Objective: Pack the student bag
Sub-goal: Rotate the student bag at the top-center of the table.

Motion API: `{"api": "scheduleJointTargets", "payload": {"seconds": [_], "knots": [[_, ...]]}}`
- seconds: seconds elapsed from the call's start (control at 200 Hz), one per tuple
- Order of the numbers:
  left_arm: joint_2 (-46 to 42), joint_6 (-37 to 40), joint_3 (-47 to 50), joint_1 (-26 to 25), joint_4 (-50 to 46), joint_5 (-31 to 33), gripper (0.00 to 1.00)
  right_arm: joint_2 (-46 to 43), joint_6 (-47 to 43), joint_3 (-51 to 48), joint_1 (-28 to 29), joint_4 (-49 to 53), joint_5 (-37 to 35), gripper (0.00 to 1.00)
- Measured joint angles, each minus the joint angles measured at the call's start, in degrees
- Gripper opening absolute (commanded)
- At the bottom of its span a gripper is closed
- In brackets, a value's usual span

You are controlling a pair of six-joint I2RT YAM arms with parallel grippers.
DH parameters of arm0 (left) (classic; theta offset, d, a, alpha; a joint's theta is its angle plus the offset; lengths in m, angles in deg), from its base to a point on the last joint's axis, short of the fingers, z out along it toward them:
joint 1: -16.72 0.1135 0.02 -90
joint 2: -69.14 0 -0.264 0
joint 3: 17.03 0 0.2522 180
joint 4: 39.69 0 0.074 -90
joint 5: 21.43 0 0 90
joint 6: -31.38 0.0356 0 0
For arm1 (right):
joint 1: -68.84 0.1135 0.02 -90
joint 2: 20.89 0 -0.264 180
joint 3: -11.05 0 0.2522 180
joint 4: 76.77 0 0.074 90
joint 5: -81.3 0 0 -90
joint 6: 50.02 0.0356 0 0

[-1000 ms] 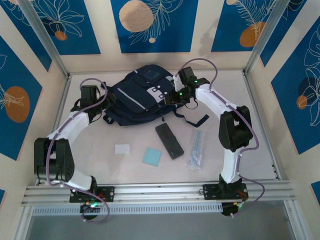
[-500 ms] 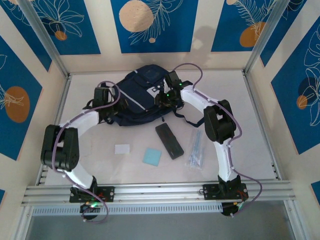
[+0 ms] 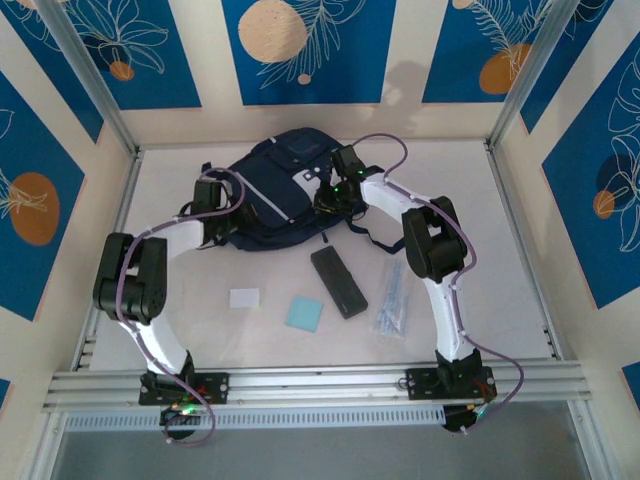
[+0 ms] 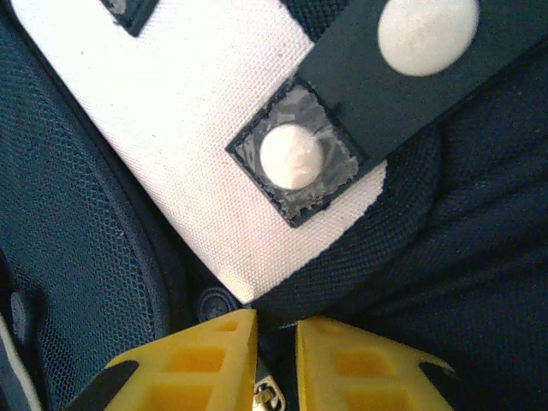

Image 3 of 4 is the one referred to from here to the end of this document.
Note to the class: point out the aluminium frame post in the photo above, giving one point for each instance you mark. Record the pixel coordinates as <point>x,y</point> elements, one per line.
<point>85,70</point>
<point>535,65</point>

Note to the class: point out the white card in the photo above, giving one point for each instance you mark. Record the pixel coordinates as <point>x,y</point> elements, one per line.
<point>245,298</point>

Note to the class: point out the aluminium frame cross rail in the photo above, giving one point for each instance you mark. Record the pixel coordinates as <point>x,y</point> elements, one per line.
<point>320,382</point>

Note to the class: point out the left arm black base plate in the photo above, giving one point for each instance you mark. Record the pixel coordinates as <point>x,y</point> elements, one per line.
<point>215,387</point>

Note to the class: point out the black pencil case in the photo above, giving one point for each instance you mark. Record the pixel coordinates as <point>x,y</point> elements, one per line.
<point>340,282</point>

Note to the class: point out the clear plastic bag of pens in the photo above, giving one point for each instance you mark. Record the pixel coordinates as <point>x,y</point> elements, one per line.
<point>392,300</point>

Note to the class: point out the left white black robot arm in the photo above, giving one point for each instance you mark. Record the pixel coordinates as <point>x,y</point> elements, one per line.
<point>130,280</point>

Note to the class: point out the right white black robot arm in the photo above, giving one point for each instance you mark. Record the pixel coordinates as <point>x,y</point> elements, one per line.
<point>435,240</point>

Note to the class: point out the navy blue backpack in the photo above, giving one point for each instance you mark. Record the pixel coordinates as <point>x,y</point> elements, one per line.
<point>280,200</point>

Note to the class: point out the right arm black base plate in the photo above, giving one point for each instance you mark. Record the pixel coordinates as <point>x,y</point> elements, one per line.
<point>422,384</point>

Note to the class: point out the aluminium table side rail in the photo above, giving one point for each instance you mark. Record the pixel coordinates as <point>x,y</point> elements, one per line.
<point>107,200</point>
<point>525,260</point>

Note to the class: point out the light blue sticky note pad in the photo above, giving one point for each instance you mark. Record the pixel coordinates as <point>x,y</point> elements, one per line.
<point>304,314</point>

